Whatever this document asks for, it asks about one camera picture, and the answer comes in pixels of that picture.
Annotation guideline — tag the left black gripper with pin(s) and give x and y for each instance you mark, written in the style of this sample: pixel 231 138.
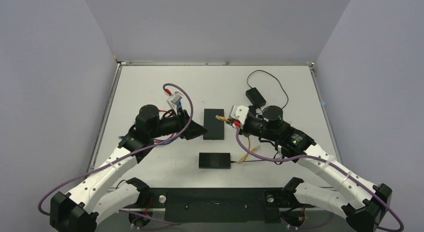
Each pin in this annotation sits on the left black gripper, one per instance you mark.
pixel 193 130

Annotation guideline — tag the black network switch small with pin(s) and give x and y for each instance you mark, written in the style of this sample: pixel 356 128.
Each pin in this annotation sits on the black network switch small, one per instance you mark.
pixel 214 160

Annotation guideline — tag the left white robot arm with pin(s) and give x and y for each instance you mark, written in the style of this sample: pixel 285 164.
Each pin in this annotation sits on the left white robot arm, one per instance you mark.
pixel 86 205

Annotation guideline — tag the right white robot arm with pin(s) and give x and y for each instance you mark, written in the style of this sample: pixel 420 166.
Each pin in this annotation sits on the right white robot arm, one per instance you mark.
pixel 360 202

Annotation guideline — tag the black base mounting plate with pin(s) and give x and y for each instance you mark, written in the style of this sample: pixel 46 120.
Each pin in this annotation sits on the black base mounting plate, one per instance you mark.
pixel 218 205

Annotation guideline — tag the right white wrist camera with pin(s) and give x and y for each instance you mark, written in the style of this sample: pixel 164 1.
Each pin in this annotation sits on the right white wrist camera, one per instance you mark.
pixel 239 113

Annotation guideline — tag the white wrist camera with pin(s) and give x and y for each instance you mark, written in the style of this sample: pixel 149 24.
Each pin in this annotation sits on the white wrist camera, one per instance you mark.
pixel 173 100
pixel 239 113

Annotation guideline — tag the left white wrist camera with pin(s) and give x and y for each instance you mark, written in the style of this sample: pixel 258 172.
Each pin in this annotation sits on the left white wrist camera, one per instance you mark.
pixel 173 100

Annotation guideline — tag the black network switch upright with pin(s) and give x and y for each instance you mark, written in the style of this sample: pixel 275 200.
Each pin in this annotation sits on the black network switch upright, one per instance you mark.
pixel 215 127

